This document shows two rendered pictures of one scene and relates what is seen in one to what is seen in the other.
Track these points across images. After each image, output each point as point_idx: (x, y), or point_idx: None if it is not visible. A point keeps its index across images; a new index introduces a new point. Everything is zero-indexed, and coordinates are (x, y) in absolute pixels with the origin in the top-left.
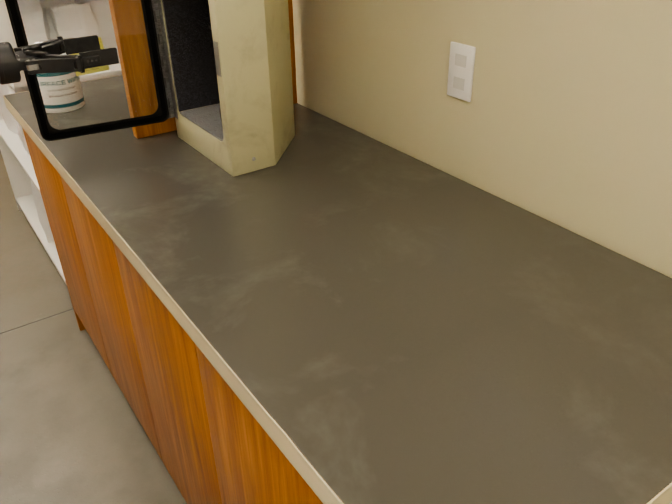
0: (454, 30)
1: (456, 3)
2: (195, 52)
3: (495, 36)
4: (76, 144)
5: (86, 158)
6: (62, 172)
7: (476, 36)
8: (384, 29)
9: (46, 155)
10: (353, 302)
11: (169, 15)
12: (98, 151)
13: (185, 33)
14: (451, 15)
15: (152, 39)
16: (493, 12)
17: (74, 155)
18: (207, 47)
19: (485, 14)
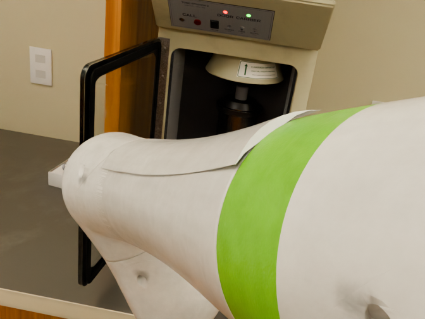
0: (375, 93)
1: (380, 75)
2: (171, 135)
3: (415, 97)
4: (59, 275)
5: (112, 287)
6: (104, 317)
7: (397, 97)
8: None
9: (18, 304)
10: None
11: (170, 104)
12: (105, 273)
13: (171, 118)
14: (373, 83)
15: (153, 131)
16: (416, 81)
17: (90, 289)
18: (174, 127)
19: (408, 83)
